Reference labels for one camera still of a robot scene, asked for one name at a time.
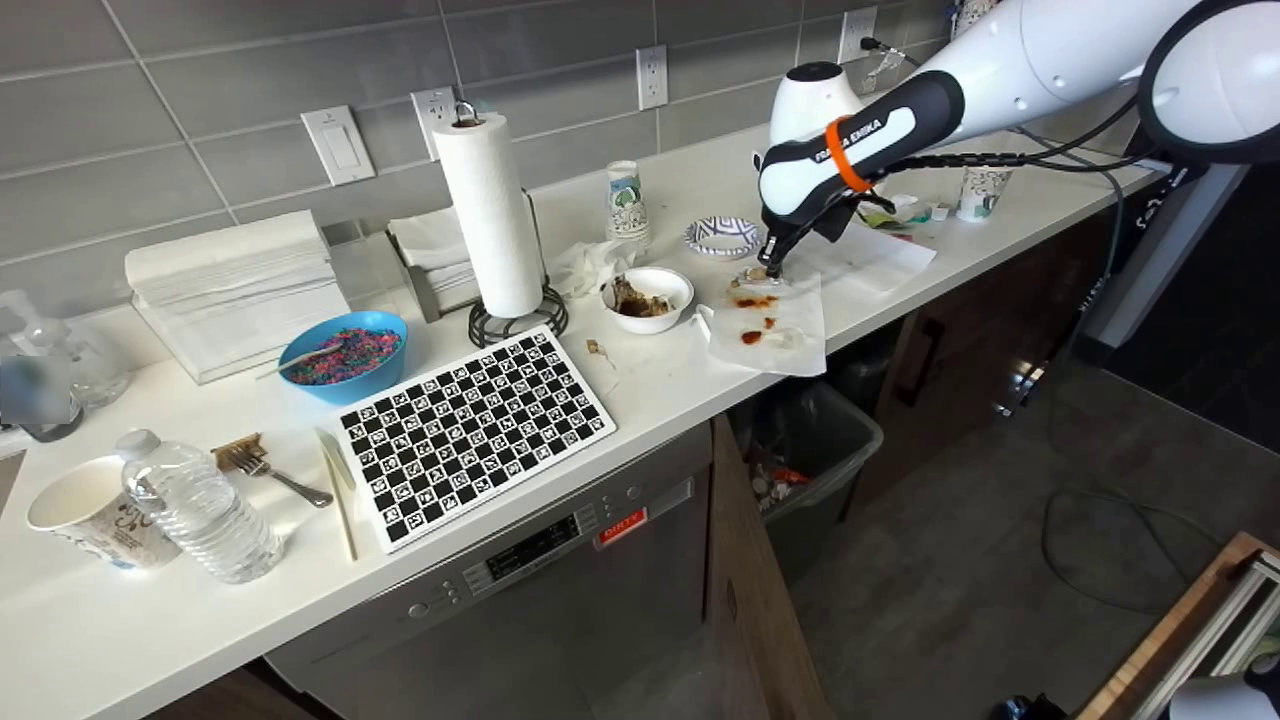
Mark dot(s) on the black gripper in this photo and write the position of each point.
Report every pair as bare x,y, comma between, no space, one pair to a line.
827,150

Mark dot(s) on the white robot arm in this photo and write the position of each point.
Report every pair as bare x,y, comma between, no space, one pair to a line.
1206,87

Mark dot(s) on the grey trash can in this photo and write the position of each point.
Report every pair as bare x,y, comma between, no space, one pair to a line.
804,450

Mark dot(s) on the small patterned dish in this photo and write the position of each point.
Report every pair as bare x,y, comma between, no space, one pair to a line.
720,238

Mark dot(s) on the stained white napkin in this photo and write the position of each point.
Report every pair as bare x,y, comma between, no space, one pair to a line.
778,334

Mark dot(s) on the white bowl with food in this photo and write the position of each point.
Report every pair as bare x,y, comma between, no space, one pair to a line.
645,302

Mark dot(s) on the white green paper cup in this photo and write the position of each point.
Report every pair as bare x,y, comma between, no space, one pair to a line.
624,201

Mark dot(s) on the crumpled clear plastic wrap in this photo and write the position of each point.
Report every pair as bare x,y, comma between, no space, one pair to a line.
587,268

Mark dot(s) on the patterned paper cup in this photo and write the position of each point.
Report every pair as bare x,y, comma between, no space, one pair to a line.
983,194

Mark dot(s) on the white paper towel roll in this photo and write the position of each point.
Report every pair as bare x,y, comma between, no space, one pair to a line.
495,212

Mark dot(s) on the folded napkins in holder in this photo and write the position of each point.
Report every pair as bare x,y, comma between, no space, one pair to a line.
438,261

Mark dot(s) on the black white patterned mat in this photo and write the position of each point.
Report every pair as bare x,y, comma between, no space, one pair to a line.
458,438

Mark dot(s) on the stainless dishwasher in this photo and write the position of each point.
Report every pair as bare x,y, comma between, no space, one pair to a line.
537,620

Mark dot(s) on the wooden cabinet door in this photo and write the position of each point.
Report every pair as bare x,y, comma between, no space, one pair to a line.
760,665

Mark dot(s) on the blue bowl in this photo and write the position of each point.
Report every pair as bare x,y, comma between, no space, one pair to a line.
346,357

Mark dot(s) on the wooden chopstick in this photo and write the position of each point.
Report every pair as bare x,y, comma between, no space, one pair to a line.
333,460

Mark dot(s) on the stack of white napkins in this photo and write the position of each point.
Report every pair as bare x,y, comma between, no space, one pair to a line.
235,297

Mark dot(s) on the metal fork with food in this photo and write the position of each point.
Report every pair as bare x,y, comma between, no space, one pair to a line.
253,460

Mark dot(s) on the clear plastic water bottle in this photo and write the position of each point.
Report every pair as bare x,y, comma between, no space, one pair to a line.
198,506

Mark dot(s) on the clear glass jar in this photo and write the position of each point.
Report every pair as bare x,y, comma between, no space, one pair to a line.
84,366

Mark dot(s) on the white wall outlet right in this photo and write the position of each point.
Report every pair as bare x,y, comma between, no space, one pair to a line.
651,79

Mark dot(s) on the white wall outlet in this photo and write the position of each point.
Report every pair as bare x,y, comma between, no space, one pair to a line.
435,115
651,79

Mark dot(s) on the black wire towel holder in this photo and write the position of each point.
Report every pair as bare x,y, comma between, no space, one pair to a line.
519,318

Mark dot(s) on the white wall switch plate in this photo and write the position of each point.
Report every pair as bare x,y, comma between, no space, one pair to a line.
337,147

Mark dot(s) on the wooden frame furniture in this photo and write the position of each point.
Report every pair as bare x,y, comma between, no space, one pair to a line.
1215,653

